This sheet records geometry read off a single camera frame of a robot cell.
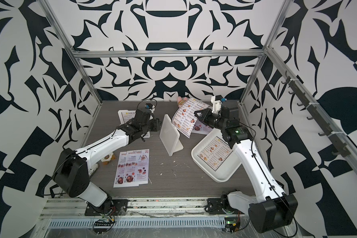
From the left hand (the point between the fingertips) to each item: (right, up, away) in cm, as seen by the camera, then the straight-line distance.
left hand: (157, 118), depth 87 cm
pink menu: (+23, -4, -14) cm, 27 cm away
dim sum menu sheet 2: (+35, -22, +6) cm, 42 cm away
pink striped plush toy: (+14, +13, +26) cm, 32 cm away
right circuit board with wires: (+38, -50, -15) cm, 64 cm away
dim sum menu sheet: (-18, +2, +3) cm, 18 cm away
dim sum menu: (+15, 0, -12) cm, 19 cm away
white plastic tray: (+40, -29, 0) cm, 50 cm away
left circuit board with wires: (-23, -51, -14) cm, 58 cm away
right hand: (+20, +4, -16) cm, 26 cm away
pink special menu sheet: (-12, -29, +1) cm, 31 cm away
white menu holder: (+27, -10, +12) cm, 32 cm away
